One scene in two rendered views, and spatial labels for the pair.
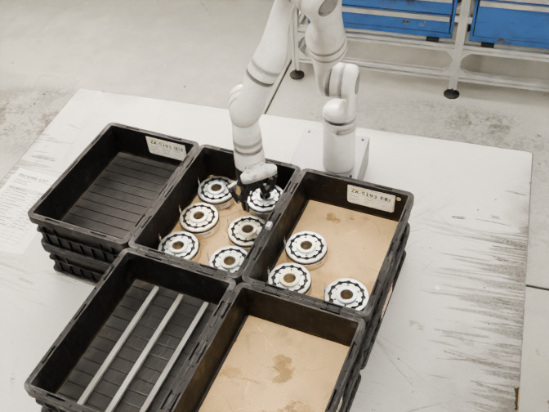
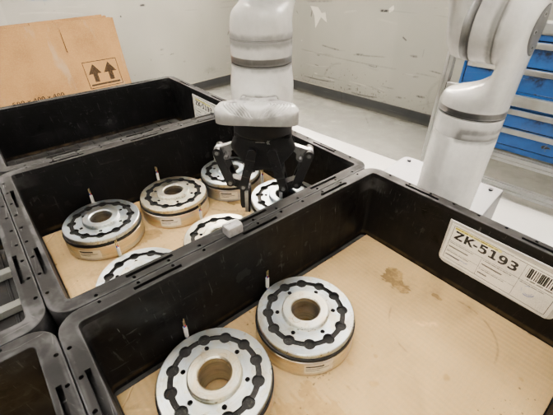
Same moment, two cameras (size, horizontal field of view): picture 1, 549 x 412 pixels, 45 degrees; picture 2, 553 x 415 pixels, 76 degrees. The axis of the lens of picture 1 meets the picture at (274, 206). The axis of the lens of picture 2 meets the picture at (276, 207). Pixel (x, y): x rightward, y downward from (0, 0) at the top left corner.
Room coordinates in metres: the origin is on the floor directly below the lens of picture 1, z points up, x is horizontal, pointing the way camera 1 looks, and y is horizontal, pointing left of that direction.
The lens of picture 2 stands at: (0.84, -0.14, 1.16)
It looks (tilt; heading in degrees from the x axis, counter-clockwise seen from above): 35 degrees down; 24
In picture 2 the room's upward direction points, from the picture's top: straight up
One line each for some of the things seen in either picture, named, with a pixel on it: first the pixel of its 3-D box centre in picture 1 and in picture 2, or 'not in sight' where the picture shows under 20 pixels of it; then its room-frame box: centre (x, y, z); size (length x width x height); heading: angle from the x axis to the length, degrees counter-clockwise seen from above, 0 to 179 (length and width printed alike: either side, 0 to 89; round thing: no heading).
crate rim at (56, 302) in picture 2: (219, 207); (188, 177); (1.18, 0.14, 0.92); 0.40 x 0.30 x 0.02; 154
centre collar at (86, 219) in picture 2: (178, 245); (100, 217); (1.11, 0.25, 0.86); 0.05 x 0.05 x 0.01
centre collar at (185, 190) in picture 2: (198, 216); (173, 191); (1.21, 0.20, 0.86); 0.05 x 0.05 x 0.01
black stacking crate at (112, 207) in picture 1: (122, 194); (118, 141); (1.31, 0.41, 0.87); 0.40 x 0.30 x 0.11; 154
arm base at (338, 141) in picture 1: (339, 140); (454, 161); (1.43, -0.20, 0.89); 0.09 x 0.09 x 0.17; 78
